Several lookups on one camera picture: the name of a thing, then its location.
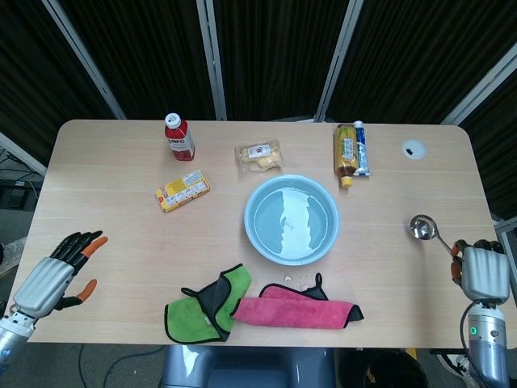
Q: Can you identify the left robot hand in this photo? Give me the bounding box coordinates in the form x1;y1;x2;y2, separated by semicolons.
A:
11;230;109;318

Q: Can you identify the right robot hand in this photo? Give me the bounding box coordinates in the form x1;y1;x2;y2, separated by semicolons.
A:
450;238;511;304

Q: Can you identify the metal ladle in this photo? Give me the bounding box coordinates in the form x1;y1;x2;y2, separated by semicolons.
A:
410;214;457;256

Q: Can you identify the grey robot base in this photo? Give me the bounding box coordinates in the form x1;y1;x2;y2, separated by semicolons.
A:
161;345;336;388

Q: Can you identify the light blue plastic basin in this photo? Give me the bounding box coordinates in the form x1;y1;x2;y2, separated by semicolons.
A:
243;174;340;266

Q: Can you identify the black round bin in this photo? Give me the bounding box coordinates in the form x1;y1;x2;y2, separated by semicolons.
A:
365;349;429;388

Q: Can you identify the green grey microfibre cloth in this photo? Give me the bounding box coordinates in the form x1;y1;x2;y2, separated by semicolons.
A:
163;263;254;345

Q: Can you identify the yellow biscuit box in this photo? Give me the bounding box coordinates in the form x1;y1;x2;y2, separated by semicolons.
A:
154;169;212;213

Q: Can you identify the blue white toothpaste tube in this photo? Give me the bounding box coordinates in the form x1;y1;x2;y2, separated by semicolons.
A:
352;120;372;178

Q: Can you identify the yellow tea bottle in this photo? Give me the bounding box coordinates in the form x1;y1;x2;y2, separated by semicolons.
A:
333;123;359;189

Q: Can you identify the pink grey microfibre cloth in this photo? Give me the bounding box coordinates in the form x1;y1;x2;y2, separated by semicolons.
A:
230;272;365;331

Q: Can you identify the red NFC juice bottle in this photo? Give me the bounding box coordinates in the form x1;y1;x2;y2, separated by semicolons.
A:
163;112;196;162

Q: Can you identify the clear bagged bread snack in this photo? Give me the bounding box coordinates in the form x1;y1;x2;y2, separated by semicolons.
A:
234;139;285;174

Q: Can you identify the grey metal partition post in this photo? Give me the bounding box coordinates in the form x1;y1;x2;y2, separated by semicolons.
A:
439;38;517;126
0;132;48;177
313;0;364;122
195;0;228;121
42;0;127;120

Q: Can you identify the white table cable grommet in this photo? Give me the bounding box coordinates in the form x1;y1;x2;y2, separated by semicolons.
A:
401;139;427;160

